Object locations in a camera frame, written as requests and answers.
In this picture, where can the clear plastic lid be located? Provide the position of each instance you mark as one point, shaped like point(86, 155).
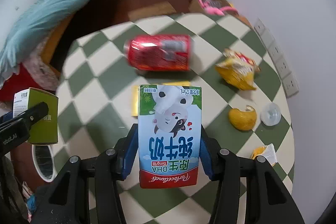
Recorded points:
point(270, 115)

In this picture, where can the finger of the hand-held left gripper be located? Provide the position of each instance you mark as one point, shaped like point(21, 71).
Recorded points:
point(34, 111)

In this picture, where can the white trash bin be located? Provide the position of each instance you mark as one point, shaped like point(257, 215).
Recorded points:
point(43, 161)

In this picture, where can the flat cardboard sheet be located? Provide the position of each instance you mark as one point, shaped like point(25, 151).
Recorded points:
point(152, 12)

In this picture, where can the pink checked bed sheet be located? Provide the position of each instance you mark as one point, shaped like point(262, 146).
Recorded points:
point(39, 69)

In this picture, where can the flat yellow box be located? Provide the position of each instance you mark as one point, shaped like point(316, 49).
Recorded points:
point(135, 103)

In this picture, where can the red soda can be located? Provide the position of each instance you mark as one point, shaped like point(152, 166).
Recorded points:
point(157, 53)

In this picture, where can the blue white milk carton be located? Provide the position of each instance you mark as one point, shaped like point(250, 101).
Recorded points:
point(170, 140)

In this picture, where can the green white checkered tablecloth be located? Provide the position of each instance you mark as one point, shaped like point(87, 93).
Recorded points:
point(99, 82)

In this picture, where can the pink plastic toy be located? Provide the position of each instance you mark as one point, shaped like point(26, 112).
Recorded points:
point(210, 3)

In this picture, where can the small yellow white wrapper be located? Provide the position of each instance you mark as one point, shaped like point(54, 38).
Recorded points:
point(265, 154)

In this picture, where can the white power strip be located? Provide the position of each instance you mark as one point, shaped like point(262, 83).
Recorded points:
point(278, 56)

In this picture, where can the light blue blanket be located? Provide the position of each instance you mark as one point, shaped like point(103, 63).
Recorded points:
point(52, 8)

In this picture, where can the yellow fruit peel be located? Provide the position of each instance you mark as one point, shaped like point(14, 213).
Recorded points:
point(241, 119)

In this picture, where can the green cardboard box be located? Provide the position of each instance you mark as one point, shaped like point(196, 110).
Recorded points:
point(43, 124)

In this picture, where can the red bed sheet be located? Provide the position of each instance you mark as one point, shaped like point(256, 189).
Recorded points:
point(15, 85)

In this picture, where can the yellow snack bag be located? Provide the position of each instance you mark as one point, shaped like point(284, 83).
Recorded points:
point(239, 71)

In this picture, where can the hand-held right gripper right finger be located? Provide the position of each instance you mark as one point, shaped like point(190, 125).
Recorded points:
point(207, 161)

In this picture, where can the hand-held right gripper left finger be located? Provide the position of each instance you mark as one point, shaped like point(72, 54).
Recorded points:
point(130, 157)

